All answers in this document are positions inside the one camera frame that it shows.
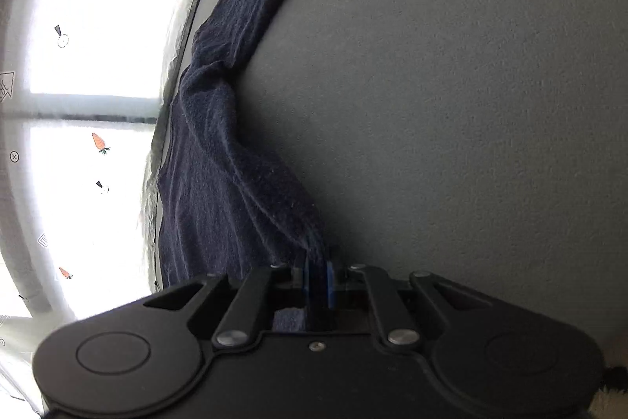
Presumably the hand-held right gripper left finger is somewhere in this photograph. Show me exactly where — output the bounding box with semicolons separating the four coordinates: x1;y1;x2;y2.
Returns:
145;256;327;349

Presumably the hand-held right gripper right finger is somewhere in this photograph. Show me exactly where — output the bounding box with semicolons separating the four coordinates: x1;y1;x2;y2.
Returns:
326;260;494;348

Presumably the navy knit sweater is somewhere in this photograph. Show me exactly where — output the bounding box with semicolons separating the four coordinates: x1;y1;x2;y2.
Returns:
156;0;354;332

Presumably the white fluffy cloth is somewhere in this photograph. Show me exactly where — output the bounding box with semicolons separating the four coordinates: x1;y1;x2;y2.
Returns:
591;365;628;419

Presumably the grey window frame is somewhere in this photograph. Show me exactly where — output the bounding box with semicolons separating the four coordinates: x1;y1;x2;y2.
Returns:
0;93;161;126

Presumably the grey textured mat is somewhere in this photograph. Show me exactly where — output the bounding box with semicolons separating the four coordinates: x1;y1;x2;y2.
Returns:
162;0;628;366

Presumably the white translucent printed curtain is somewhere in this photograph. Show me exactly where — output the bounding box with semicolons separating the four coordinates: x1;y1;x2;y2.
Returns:
0;0;241;415

